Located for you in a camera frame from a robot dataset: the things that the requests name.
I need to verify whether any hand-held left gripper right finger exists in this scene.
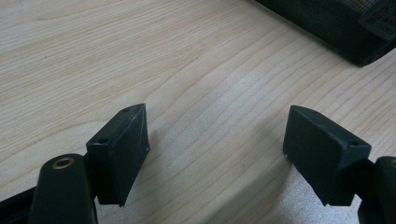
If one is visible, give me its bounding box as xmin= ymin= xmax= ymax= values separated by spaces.
xmin=282 ymin=105 xmax=373 ymax=207

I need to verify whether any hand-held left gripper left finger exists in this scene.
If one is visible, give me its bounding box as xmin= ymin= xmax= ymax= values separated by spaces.
xmin=85 ymin=103 xmax=150 ymax=207

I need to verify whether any dark cloth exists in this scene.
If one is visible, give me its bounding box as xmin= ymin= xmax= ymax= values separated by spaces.
xmin=254 ymin=0 xmax=396 ymax=68

